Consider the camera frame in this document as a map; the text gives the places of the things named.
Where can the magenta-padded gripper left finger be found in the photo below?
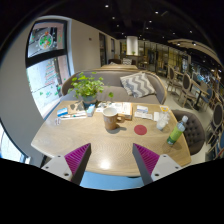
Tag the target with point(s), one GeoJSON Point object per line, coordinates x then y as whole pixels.
{"type": "Point", "coordinates": [76, 159]}

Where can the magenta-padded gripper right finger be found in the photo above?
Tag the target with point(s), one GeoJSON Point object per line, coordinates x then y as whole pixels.
{"type": "Point", "coordinates": [148, 159]}

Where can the green-labelled clear drink bottle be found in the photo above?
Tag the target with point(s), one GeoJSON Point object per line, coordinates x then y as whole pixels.
{"type": "Point", "coordinates": [175, 132]}

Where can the flat round red coaster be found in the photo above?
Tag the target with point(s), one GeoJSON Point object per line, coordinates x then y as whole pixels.
{"type": "Point", "coordinates": [140, 129]}

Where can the blue card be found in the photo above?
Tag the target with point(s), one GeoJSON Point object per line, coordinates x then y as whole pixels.
{"type": "Point", "coordinates": [62, 112]}

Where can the picture booklet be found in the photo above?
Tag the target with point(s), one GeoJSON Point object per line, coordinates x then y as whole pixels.
{"type": "Point", "coordinates": [77, 108]}

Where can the brown ceramic mug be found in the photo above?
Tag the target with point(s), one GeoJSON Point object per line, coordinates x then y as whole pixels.
{"type": "Point", "coordinates": [109, 119]}

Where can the dark grey tufted armchair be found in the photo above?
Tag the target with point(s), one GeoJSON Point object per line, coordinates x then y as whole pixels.
{"type": "Point", "coordinates": [193, 131]}

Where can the yellow card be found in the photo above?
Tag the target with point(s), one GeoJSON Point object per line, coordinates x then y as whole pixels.
{"type": "Point", "coordinates": [164, 108]}

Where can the green potted plant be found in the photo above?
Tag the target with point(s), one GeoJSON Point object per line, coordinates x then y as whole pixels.
{"type": "Point", "coordinates": [87, 87]}

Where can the grey chevron pillow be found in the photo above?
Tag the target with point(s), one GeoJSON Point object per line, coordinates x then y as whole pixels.
{"type": "Point", "coordinates": [138, 85]}

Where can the grey wood-framed sofa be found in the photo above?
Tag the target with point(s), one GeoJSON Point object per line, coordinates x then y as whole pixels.
{"type": "Point", "coordinates": [113, 78]}

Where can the window with colourful decals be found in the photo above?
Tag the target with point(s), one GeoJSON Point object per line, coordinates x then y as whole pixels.
{"type": "Point", "coordinates": [46, 73]}

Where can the white round pillar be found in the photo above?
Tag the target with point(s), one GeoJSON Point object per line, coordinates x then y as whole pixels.
{"type": "Point", "coordinates": [132, 45]}

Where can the group of ceiling lights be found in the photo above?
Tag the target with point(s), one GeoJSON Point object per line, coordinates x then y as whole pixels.
{"type": "Point", "coordinates": [150, 21]}

